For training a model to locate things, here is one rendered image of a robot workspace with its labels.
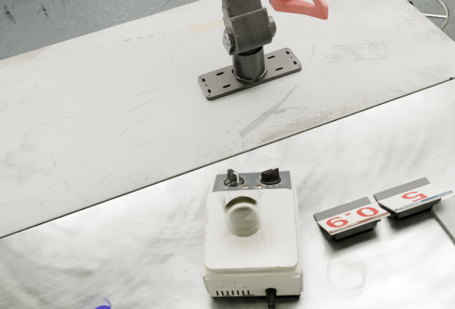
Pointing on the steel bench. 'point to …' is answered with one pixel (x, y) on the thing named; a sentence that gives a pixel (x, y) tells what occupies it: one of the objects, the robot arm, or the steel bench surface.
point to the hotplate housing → (251, 286)
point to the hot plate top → (272, 250)
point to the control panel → (258, 180)
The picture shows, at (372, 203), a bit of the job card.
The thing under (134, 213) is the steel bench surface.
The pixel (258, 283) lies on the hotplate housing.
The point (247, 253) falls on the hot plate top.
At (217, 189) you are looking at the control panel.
